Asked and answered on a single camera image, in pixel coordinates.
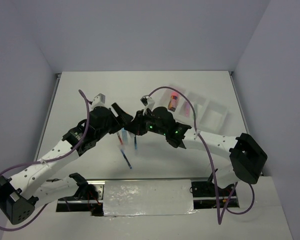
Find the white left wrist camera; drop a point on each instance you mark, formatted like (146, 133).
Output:
(98, 101)

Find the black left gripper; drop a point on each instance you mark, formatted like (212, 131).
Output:
(125, 118)

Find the pink-capped small bottle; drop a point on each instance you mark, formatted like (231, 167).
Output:
(173, 101)

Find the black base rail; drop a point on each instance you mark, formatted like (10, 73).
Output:
(203, 196)

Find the purple highlighter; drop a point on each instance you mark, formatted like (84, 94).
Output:
(187, 109)

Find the red pen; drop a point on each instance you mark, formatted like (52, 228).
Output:
(119, 138)

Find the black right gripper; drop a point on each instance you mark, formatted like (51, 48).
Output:
(134, 126)

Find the blue pen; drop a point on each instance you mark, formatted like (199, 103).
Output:
(125, 157)

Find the silver foil tape sheet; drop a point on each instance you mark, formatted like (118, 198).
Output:
(148, 198)

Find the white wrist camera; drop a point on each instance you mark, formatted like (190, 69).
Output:
(148, 103)
(98, 101)

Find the blue highlighter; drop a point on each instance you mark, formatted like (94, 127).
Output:
(124, 136)

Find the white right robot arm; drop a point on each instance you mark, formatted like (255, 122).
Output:
(246, 158)

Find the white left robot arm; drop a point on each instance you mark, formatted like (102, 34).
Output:
(23, 192)

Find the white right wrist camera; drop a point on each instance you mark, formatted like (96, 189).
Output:
(148, 103)

